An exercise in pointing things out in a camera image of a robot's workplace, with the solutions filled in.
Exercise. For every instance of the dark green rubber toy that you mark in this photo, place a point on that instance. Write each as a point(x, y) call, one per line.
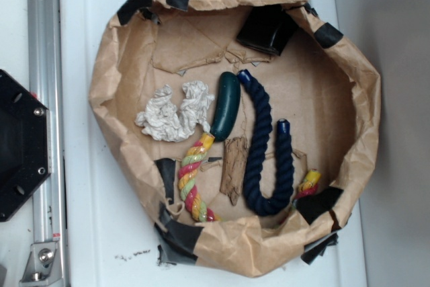
point(227, 106)

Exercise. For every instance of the brown wood bark piece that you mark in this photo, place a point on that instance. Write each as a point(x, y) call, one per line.
point(233, 171)

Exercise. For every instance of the crumpled white paper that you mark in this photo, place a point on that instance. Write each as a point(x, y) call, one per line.
point(164, 121)

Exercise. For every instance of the brown paper bag basin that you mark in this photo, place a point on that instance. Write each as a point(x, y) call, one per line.
point(321, 83)

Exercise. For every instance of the black folded plastic pouch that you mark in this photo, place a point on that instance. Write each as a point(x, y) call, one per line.
point(267, 29)

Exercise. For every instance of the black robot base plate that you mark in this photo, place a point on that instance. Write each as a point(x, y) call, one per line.
point(24, 145)

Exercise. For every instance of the metal corner bracket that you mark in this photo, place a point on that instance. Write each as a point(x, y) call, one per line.
point(43, 267)

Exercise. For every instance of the aluminium extrusion rail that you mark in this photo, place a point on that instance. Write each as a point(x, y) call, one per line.
point(49, 200)

